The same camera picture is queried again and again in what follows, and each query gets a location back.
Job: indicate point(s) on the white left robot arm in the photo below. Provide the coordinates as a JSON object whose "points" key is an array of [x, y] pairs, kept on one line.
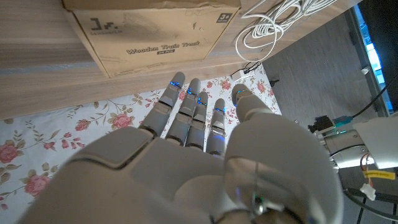
{"points": [[382, 140]]}

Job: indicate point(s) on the cardboard packing box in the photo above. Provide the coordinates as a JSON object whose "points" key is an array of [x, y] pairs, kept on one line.
{"points": [[149, 34]]}

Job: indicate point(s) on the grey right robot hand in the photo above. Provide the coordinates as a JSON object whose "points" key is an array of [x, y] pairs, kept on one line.
{"points": [[155, 180]]}

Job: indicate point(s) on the floral backdrop cloth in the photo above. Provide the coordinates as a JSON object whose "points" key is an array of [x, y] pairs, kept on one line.
{"points": [[62, 130]]}

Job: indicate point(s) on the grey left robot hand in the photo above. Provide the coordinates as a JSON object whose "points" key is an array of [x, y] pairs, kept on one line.
{"points": [[345, 149]]}

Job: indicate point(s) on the white power strip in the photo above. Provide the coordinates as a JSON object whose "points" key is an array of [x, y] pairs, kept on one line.
{"points": [[241, 76]]}

